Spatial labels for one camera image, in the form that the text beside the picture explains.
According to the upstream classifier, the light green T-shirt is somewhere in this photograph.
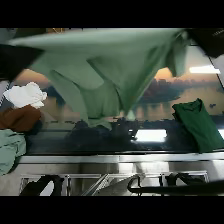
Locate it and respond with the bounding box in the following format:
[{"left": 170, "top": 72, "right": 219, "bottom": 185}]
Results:
[{"left": 6, "top": 28, "right": 193, "bottom": 131}]

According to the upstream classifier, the white garment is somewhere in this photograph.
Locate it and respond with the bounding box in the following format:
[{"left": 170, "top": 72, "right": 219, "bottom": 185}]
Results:
[{"left": 2, "top": 81, "right": 48, "bottom": 110}]

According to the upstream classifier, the dark green T-shirt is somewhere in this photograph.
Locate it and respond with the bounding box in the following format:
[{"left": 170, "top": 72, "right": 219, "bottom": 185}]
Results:
[{"left": 171, "top": 97, "right": 224, "bottom": 154}]

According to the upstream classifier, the brown garment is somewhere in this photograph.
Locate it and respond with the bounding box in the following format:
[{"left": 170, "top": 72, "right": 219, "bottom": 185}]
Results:
[{"left": 0, "top": 104, "right": 43, "bottom": 133}]

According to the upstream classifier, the pale green garment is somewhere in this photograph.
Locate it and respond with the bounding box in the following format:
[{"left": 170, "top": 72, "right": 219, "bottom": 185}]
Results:
[{"left": 0, "top": 128, "right": 28, "bottom": 177}]

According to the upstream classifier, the silver frame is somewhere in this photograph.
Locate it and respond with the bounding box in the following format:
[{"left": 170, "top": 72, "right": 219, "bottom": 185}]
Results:
[{"left": 0, "top": 151, "right": 224, "bottom": 197}]

